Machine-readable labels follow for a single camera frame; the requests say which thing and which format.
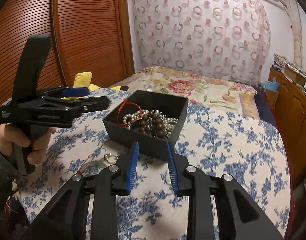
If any pile of small clutter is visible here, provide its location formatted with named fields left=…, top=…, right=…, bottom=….
left=273, top=53, right=287, bottom=72

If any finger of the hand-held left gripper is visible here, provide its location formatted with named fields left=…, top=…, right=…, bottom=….
left=43, top=85, right=90, bottom=98
left=65, top=95, right=110, bottom=112

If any person's left hand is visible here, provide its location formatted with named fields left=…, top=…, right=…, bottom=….
left=0, top=122, right=57, bottom=165

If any floral bedspread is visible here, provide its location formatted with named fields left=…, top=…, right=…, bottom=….
left=109, top=66, right=259, bottom=119

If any blue floral tablecloth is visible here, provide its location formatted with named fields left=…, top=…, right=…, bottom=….
left=16, top=87, right=293, bottom=240

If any white pearl necklace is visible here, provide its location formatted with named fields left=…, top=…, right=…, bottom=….
left=123, top=109, right=179, bottom=138

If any beige tied curtain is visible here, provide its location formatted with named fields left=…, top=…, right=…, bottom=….
left=280, top=0, right=303, bottom=65

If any blue plastic bag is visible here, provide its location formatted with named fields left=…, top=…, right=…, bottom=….
left=259, top=77, right=279, bottom=92

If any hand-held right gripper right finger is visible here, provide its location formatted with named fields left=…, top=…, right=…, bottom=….
left=165, top=142, right=284, bottom=240

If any person's left forearm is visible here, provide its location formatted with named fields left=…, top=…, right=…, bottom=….
left=0, top=135, right=26, bottom=240

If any black jewelry box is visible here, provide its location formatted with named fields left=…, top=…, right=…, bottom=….
left=102, top=90, right=189, bottom=161

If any brown slatted wooden wardrobe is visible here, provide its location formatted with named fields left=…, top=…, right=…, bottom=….
left=0, top=0, right=136, bottom=120

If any ring-patterned sheer curtain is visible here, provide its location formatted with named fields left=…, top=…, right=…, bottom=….
left=128, top=0, right=272, bottom=87

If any long wooden cabinet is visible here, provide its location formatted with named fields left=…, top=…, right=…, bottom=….
left=268, top=66, right=306, bottom=188

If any pale jade bangle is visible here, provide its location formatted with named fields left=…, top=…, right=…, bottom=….
left=79, top=161, right=107, bottom=174

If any brown wooden bead bracelet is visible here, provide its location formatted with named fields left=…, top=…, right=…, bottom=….
left=137, top=110, right=169, bottom=138

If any red cord bracelet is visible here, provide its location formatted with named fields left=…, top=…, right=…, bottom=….
left=117, top=99, right=143, bottom=130

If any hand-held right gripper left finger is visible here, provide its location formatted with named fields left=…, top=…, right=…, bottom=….
left=31, top=141, right=140, bottom=240

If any cardboard box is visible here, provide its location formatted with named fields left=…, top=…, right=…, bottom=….
left=284, top=64, right=306, bottom=87

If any dark blue bed sheet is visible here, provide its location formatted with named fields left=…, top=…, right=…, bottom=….
left=253, top=85, right=277, bottom=125

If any yellow plush toy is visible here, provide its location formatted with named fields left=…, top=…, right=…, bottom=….
left=72, top=72, right=130, bottom=93

